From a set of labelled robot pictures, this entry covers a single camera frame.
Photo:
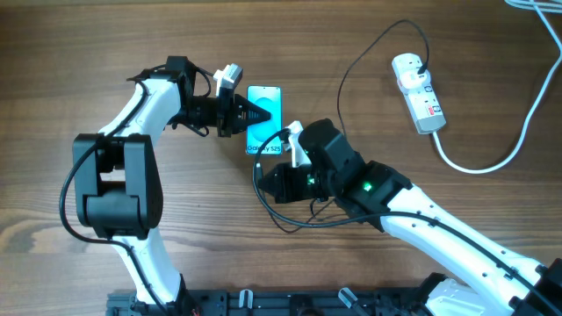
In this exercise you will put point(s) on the blue screen smartphone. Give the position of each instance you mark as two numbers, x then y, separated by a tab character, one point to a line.
268	98

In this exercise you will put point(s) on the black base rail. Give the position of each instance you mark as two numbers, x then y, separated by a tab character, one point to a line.
393	301

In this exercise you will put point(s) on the white charger adapter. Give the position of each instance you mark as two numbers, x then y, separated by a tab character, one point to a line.
412	80

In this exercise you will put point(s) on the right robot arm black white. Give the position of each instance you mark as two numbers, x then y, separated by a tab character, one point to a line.
488	278

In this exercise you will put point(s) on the white power strip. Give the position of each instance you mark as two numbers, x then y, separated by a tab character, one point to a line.
424	108

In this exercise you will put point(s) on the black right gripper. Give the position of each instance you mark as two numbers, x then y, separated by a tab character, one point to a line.
285	192

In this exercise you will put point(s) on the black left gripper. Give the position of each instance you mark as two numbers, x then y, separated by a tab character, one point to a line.
239	104

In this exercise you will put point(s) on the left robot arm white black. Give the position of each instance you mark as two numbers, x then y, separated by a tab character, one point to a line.
113	193

